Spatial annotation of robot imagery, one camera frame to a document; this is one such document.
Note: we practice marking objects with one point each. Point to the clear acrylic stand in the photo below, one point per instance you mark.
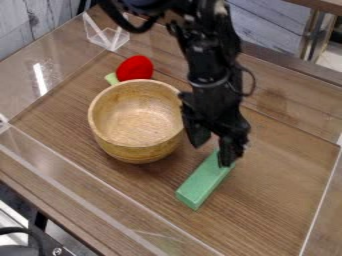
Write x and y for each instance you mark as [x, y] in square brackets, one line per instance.
[108, 38]

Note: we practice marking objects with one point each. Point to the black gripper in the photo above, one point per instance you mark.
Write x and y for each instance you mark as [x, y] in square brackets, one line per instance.
[211, 112]

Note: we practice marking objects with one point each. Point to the metal table leg background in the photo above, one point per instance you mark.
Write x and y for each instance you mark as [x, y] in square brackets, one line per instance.
[316, 35]

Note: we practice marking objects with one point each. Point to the light green flat piece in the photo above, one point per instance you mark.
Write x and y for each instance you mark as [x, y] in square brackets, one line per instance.
[111, 79]

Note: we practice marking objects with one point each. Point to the red plush ball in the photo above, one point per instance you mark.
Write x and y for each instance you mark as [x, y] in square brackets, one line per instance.
[135, 67]

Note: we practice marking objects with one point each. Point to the black table frame leg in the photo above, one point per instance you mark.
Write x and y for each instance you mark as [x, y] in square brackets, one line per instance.
[56, 241]

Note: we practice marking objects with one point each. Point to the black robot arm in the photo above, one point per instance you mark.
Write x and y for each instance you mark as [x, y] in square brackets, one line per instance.
[211, 46]

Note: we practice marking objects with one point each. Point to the green stick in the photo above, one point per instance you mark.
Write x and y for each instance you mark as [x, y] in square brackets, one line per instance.
[201, 182]

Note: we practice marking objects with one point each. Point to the brown wooden bowl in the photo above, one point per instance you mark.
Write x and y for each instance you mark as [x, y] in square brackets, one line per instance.
[133, 117]

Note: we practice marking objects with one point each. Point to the clear acrylic tray wall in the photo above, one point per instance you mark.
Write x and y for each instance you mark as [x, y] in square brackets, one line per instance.
[115, 225]

